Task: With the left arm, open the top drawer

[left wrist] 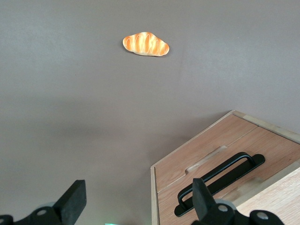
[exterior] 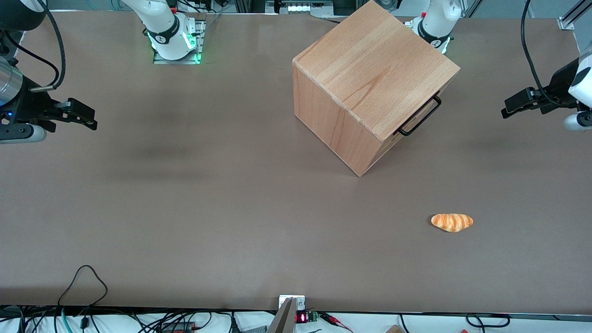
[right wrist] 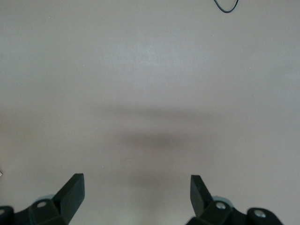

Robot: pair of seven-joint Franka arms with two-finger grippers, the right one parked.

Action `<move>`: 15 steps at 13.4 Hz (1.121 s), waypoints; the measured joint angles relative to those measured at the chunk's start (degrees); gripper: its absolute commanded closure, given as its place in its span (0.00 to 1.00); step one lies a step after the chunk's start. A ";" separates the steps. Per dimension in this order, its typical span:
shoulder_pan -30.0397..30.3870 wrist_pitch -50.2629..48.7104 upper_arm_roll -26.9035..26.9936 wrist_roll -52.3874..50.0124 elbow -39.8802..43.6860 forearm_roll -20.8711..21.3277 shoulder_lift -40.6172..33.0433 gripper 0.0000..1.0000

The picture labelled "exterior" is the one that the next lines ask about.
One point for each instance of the wooden drawer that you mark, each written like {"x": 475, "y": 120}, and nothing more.
{"x": 391, "y": 137}

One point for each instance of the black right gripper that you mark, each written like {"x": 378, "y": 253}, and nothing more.
{"x": 31, "y": 104}

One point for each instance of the silver metal bracket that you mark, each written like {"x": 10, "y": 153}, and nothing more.
{"x": 300, "y": 301}

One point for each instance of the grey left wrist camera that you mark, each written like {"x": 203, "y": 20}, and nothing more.
{"x": 578, "y": 121}

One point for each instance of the red digit display module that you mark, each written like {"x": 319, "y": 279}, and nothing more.
{"x": 303, "y": 317}

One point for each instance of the grey slanted bar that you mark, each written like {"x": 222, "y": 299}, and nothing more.
{"x": 283, "y": 319}

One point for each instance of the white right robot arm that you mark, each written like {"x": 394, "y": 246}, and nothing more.
{"x": 167, "y": 33}

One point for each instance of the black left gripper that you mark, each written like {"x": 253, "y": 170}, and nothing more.
{"x": 556, "y": 94}

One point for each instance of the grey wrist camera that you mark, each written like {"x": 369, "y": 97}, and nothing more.
{"x": 578, "y": 121}
{"x": 21, "y": 134}

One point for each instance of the orange striped bread roll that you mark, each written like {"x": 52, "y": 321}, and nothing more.
{"x": 452, "y": 222}

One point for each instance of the red alligator clip lead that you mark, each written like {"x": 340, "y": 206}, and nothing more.
{"x": 334, "y": 320}

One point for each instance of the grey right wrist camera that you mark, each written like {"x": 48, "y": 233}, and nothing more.
{"x": 21, "y": 134}

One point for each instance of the wooden drawer cabinet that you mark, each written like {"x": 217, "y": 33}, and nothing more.
{"x": 370, "y": 69}

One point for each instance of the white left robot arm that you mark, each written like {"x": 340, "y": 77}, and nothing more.
{"x": 437, "y": 23}

